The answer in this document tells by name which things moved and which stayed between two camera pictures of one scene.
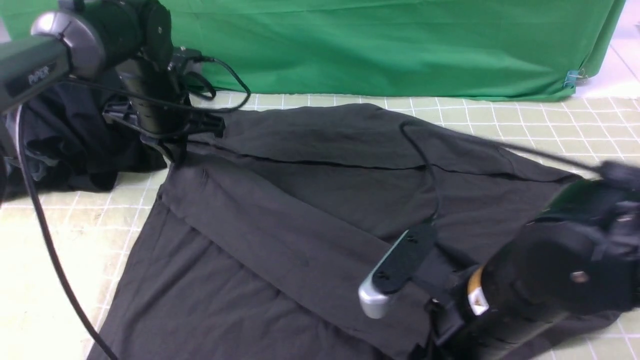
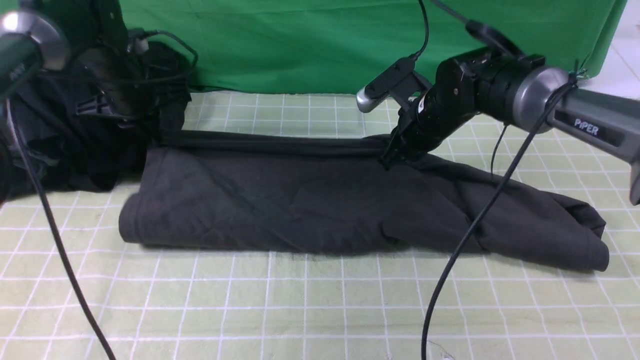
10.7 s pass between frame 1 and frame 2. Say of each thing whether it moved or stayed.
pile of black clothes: stayed
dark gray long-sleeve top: moved
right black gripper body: moved
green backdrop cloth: stayed
